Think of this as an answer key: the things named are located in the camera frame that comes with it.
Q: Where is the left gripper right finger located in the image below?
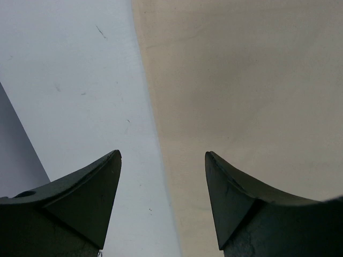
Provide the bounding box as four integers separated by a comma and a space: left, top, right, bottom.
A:
205, 152, 342, 256

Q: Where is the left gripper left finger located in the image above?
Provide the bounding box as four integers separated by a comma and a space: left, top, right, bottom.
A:
1, 150, 122, 256

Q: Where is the beige surgical wrap cloth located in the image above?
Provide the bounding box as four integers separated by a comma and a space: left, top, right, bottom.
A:
132, 1, 342, 256

